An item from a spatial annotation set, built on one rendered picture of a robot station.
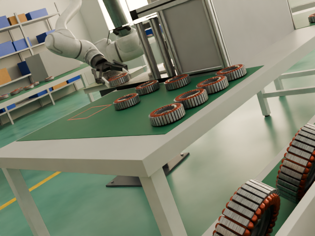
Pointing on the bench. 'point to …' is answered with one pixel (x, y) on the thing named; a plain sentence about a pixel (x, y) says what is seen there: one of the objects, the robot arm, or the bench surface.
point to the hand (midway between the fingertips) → (118, 79)
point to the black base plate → (143, 78)
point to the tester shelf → (153, 8)
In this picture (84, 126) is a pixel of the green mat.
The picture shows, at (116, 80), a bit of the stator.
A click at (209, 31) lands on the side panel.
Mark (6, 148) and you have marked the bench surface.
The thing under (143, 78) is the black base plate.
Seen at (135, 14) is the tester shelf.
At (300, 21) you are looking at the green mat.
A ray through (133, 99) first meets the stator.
